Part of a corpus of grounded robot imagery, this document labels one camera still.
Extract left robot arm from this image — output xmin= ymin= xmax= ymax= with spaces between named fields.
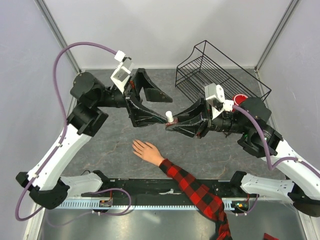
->
xmin=16 ymin=68 xmax=173 ymax=210

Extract black wire rack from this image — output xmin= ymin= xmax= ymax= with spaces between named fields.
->
xmin=175 ymin=40 xmax=272 ymax=102

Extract red mug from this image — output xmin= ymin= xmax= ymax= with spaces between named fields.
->
xmin=232 ymin=93 xmax=248 ymax=106

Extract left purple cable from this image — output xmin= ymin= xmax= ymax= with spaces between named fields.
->
xmin=14 ymin=42 xmax=117 ymax=221

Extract white slotted cable duct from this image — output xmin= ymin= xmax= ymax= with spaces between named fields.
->
xmin=56 ymin=199 xmax=250 ymax=211

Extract glitter red nail polish bottle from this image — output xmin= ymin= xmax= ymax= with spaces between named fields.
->
xmin=165 ymin=117 xmax=179 ymax=128

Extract red plaid sleeve forearm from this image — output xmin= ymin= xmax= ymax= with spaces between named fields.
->
xmin=159 ymin=159 xmax=232 ymax=240

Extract purple cable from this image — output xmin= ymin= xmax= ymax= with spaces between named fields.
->
xmin=232 ymin=105 xmax=320 ymax=178
xmin=14 ymin=42 xmax=117 ymax=221

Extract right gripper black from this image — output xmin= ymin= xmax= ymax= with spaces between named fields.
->
xmin=166 ymin=96 xmax=249 ymax=138

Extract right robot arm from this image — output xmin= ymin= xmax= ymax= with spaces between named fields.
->
xmin=165 ymin=97 xmax=320 ymax=218

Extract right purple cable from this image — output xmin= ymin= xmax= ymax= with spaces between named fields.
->
xmin=232 ymin=105 xmax=320 ymax=178

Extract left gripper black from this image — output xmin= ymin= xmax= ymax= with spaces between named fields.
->
xmin=94 ymin=68 xmax=174 ymax=127

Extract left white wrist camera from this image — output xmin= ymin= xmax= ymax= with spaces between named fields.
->
xmin=110 ymin=58 xmax=134 ymax=94

